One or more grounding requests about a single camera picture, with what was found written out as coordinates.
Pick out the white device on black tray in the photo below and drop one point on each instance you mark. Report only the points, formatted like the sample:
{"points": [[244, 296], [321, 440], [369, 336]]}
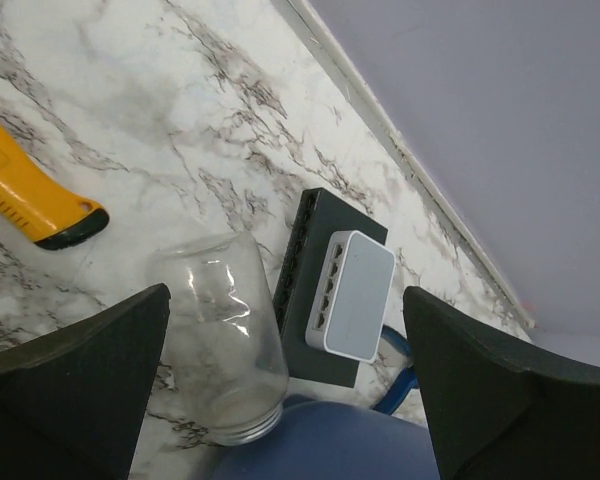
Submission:
{"points": [[332, 290]]}

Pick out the blue plastic bin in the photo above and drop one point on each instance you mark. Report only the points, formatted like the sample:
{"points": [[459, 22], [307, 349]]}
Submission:
{"points": [[329, 440]]}

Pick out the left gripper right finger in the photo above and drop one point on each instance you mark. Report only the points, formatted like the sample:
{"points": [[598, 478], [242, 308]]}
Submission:
{"points": [[498, 407]]}

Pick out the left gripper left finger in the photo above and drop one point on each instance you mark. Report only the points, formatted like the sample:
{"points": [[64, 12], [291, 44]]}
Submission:
{"points": [[72, 402]]}

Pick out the orange utility knife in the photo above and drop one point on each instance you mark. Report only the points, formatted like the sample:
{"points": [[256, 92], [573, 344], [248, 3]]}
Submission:
{"points": [[47, 214]]}

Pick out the clear glass jar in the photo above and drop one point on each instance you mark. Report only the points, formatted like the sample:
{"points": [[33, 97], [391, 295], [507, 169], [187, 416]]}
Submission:
{"points": [[223, 342]]}

